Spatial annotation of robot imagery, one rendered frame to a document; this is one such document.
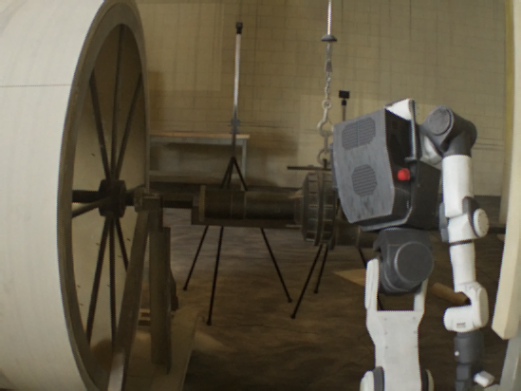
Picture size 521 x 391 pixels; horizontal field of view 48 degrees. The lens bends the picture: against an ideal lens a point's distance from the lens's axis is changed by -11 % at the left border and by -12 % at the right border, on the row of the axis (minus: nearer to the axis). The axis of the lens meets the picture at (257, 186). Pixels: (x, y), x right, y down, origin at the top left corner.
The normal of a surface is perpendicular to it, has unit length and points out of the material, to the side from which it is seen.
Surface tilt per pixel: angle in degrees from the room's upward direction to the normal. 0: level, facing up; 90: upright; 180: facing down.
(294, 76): 90
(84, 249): 61
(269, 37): 90
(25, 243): 92
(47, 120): 67
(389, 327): 46
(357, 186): 89
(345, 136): 75
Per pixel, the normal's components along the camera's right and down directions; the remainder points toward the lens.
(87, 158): 0.00, 0.21
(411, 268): 0.00, -0.29
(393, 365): 0.03, -0.78
